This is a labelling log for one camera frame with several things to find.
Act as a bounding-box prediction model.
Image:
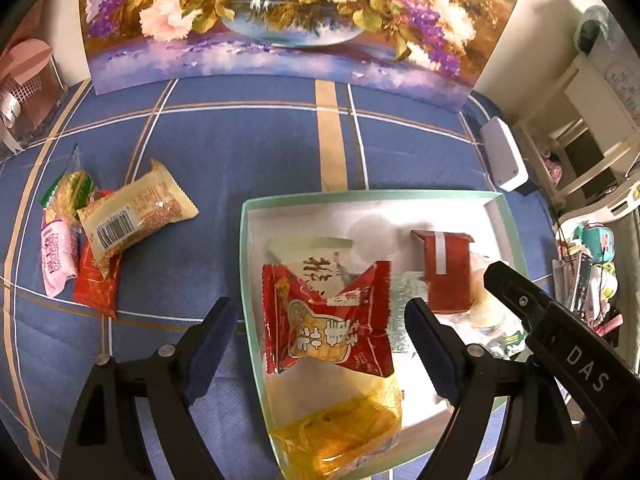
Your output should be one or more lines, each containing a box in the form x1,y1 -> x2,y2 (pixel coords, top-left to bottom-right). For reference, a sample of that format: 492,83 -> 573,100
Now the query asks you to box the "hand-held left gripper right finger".
404,298 -> 581,480

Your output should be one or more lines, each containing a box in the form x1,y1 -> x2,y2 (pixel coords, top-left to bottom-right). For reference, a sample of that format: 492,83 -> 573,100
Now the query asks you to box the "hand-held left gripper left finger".
59,296 -> 238,480

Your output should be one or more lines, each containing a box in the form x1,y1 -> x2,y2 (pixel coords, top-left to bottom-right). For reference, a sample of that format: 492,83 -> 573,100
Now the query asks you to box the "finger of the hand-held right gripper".
484,260 -> 555,333

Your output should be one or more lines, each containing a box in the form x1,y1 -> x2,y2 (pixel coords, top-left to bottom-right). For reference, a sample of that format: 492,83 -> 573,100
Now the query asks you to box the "clear packet of yellow balls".
470,252 -> 526,346

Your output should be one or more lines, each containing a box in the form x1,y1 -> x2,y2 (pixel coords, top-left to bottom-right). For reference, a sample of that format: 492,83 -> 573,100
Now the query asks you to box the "green white biscuit packet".
492,332 -> 528,358

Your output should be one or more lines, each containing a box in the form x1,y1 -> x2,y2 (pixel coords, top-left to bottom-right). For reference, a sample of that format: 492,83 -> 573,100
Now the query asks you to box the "brown red snack packet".
410,229 -> 477,315

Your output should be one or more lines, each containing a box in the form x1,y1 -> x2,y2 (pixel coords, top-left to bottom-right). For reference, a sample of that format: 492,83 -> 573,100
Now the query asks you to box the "red twisted-end snack packet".
262,260 -> 397,378

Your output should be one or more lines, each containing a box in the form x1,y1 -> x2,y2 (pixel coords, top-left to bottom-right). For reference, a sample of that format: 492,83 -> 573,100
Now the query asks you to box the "pale green snack packet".
266,236 -> 353,301

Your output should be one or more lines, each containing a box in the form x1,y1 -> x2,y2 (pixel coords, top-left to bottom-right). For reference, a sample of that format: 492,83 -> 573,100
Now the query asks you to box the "beige barcode snack packet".
80,158 -> 200,279

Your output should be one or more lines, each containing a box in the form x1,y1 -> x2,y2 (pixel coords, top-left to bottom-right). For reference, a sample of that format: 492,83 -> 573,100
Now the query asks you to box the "teal rimmed white box tray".
240,189 -> 528,480

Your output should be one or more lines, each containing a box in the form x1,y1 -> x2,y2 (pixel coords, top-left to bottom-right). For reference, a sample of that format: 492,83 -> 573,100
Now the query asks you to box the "pink snack packet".
41,208 -> 81,297

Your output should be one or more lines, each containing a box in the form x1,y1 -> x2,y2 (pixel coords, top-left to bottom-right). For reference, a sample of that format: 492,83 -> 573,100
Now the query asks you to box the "green yellow snack packet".
39,144 -> 99,233

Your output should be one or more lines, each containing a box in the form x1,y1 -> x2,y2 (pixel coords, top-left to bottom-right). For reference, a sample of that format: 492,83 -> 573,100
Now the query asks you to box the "clear organizer with trinkets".
552,210 -> 626,348

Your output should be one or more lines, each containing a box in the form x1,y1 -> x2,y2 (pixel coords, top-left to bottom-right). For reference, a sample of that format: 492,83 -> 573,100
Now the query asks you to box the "white device box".
480,116 -> 529,192

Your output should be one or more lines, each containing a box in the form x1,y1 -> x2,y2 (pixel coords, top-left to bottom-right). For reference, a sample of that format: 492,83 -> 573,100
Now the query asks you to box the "white shelf unit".
515,55 -> 640,211

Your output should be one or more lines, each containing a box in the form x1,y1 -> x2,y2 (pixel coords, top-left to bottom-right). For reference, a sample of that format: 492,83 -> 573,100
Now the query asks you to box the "white lace cloth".
592,35 -> 640,111

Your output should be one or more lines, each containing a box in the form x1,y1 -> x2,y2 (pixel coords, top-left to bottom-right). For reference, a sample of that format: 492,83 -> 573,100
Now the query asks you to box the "teal cloth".
577,5 -> 618,58

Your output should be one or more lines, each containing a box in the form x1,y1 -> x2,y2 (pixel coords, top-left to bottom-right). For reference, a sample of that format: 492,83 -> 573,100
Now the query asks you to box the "floral painting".
77,0 -> 533,111

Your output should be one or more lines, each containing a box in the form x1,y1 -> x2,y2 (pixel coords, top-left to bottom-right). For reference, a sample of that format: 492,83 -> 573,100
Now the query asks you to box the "pink container with flowers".
0,39 -> 68,156

